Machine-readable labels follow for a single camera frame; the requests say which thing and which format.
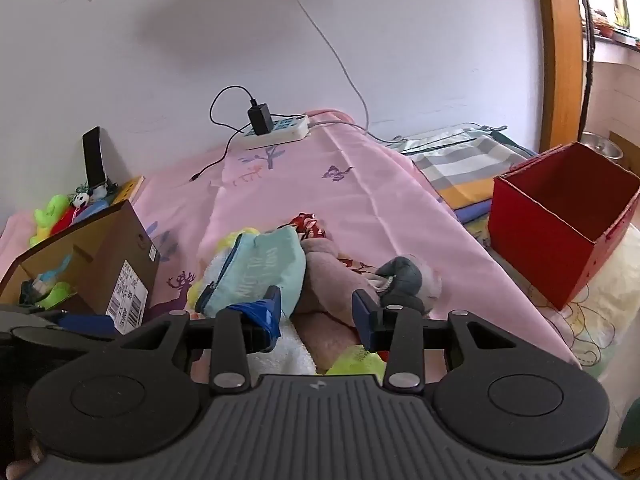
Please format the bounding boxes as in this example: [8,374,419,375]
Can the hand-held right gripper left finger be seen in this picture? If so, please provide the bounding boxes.
[117,285,283,395]

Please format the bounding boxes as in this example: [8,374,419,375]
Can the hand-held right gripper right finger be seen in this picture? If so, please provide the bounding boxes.
[351,289,518,393]

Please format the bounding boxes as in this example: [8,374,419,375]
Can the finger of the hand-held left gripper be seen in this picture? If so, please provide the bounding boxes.
[52,310,121,339]

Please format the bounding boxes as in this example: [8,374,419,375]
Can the light teal zipper pouch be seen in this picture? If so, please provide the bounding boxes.
[194,225,307,317]

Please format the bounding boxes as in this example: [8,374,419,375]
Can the grey plush toy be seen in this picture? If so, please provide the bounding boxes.
[375,256,443,317]

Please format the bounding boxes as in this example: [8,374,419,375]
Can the pink plush toy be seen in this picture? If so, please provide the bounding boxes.
[291,236,383,376]

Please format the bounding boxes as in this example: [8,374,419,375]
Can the brown cardboard box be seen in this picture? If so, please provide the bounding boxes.
[0,200,162,336]

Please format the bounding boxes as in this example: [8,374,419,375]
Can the red patterned scarf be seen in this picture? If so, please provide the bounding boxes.
[279,211,378,277]

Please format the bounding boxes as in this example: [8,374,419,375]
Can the red plush toy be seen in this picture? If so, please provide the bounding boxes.
[50,205,83,236]

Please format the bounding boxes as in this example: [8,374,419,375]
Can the green plush toy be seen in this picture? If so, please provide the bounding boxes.
[30,194,71,247]

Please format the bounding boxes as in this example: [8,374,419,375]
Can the blue glasses case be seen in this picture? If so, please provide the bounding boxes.
[75,199,111,223]

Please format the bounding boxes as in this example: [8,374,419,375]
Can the yellow book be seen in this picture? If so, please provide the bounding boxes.
[112,176,146,206]

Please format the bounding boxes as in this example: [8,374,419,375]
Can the black smartphone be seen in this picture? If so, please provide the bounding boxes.
[82,126,108,188]

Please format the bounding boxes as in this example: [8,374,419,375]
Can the striped folded quilt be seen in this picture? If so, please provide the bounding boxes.
[395,122,538,226]

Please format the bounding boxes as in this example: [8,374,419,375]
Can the white power strip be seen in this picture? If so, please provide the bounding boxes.
[235,114,310,151]

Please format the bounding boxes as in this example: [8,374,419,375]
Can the red open box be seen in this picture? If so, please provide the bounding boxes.
[487,141,640,312]

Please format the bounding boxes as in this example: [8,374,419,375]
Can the black charger adapter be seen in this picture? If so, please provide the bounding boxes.
[248,103,274,137]

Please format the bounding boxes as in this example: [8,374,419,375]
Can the cream embroidered quilt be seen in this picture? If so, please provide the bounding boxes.
[465,220,640,386]

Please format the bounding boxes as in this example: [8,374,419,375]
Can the metal basin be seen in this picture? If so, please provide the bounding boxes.
[580,131,623,161]

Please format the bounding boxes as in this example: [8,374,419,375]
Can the black charger cable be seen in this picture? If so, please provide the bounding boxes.
[191,86,261,182]

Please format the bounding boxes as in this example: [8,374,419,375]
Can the white wall cable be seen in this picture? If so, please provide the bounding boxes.
[279,0,401,146]

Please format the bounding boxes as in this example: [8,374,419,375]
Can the wooden door frame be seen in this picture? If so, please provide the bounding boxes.
[532,0,586,153]

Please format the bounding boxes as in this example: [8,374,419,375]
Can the black cable by door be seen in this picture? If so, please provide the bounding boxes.
[575,0,598,141]

